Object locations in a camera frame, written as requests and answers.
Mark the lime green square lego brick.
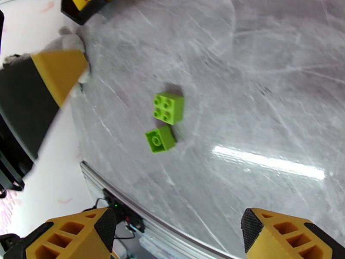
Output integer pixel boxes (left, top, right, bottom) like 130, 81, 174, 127
145, 124, 177, 154
153, 91, 185, 126

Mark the yellow lego brick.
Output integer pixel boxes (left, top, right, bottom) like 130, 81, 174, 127
69, 0, 94, 11

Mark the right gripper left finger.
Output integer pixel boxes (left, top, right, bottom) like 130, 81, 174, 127
0, 207, 117, 259

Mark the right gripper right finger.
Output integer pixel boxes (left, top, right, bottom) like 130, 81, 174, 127
240, 208, 345, 259

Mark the aluminium table edge rail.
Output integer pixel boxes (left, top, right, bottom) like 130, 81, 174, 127
80, 160, 241, 259

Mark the black plastic bin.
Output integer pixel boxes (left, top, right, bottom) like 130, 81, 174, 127
60, 0, 119, 26

